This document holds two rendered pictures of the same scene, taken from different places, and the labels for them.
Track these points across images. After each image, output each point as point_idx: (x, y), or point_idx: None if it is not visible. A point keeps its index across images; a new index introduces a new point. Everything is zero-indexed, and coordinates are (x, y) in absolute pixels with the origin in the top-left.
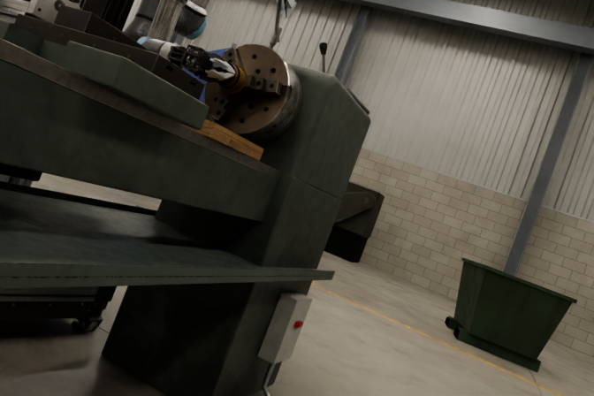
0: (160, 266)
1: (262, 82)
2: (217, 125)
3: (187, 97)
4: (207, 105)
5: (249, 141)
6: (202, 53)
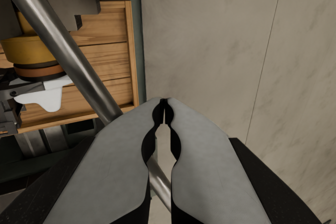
0: (146, 99)
1: (99, 12)
2: (138, 105)
3: (157, 156)
4: (156, 140)
5: (134, 43)
6: (18, 121)
